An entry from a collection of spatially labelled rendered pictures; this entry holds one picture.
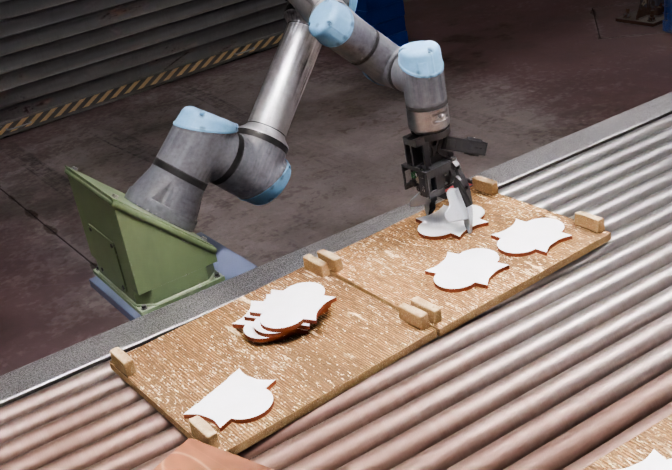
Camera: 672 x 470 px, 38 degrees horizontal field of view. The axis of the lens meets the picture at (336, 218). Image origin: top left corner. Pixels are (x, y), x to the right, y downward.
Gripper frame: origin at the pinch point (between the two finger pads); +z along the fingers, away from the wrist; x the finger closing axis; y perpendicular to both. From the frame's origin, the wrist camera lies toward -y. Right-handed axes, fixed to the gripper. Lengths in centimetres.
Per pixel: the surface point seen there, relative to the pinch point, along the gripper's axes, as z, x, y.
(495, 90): 100, -244, -242
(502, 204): 0.9, 2.0, -11.6
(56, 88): 78, -454, -73
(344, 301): 0.0, 6.7, 30.9
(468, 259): -0.4, 13.9, 8.7
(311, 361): -0.3, 17.1, 45.1
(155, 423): 1, 10, 69
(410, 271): 0.3, 7.8, 17.0
